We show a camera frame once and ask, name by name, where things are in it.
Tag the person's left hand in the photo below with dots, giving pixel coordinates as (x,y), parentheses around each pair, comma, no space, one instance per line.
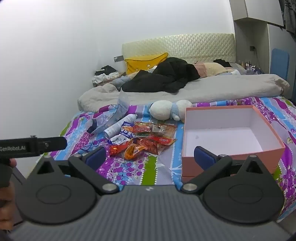
(8,192)

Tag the purple floral bedsheet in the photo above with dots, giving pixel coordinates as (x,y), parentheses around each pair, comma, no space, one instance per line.
(129,169)

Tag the black clothing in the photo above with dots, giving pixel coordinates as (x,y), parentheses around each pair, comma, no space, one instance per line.
(166,74)

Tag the clear plastic bag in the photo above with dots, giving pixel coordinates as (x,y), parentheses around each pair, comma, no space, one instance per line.
(121,104)

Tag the white cabinet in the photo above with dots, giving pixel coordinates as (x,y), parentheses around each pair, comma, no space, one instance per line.
(254,11)

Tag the blue padded board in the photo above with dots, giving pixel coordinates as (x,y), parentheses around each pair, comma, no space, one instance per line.
(279,64)

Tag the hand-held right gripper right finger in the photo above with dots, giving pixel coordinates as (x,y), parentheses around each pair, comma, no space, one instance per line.
(203,155)

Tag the pink cloth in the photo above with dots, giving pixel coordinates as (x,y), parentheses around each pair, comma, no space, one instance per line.
(200,69)

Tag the pink cardboard box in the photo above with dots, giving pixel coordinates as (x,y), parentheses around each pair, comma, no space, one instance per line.
(263,157)

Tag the hanging dark garment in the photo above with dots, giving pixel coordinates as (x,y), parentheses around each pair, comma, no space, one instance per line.
(289,16)

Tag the yellow pillow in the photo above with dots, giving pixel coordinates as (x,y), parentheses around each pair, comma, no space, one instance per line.
(138,64)

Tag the row of small bottles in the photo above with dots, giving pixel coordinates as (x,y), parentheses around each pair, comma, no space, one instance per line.
(248,66)

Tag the red label snack packet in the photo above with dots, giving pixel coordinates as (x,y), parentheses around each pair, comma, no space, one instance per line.
(143,128)

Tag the grey duvet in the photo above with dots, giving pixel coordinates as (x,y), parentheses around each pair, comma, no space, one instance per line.
(219,90)

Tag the pile of clothes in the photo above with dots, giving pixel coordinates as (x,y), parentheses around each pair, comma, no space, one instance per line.
(106,75)

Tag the black wall outlet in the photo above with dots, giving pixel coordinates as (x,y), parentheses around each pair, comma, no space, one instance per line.
(252,48)

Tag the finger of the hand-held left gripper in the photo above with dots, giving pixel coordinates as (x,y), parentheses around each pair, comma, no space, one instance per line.
(55,142)

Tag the dark cloth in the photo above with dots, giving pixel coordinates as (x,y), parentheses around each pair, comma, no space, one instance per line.
(220,62)

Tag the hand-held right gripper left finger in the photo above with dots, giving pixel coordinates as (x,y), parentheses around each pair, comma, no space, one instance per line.
(97,155)

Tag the light blue cloth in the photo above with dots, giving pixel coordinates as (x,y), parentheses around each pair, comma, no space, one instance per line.
(121,82)

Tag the grey wall panel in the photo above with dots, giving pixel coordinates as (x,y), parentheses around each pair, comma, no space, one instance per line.
(118,59)

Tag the white spray bottle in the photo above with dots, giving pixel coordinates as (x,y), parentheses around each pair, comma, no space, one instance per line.
(118,126)

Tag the cream quilted headboard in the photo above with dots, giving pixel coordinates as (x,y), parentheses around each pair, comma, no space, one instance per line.
(185,46)

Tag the beige cushion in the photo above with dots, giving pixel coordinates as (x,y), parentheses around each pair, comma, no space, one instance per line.
(212,68)

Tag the white blue plush toy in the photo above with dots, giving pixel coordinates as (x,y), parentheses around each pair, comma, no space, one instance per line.
(161,110)

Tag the blue white snack packet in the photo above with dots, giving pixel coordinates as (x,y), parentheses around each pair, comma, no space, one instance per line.
(127,131)

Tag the large red snack packet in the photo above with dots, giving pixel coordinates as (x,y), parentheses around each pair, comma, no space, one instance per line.
(157,143)

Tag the clear packet of brown snacks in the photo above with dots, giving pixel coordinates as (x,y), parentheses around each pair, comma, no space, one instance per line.
(165,129)

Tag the small orange red snack packet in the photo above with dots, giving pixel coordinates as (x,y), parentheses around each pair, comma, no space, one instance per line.
(115,149)

